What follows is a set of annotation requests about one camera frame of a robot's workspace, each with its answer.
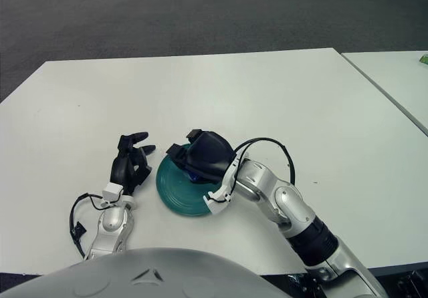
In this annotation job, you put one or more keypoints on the neighbouring white table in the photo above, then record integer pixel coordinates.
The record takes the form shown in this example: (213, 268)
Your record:
(394, 81)

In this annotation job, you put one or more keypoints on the green round plate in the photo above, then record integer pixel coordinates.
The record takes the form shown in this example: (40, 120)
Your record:
(177, 192)

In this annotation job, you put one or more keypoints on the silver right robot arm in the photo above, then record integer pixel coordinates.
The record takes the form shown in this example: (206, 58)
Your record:
(284, 197)

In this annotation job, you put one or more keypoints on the small green object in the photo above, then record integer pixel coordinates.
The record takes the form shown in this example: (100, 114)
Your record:
(424, 58)

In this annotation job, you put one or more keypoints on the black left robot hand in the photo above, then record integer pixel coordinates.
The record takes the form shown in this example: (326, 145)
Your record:
(122, 171)

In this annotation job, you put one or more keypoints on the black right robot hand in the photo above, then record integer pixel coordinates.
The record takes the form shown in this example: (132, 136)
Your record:
(209, 157)

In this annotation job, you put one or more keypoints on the grey robot torso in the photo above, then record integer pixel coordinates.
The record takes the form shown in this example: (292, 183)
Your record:
(150, 274)

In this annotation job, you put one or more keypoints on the blue pink gum pack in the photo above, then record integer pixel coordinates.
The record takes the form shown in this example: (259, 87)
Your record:
(194, 177)

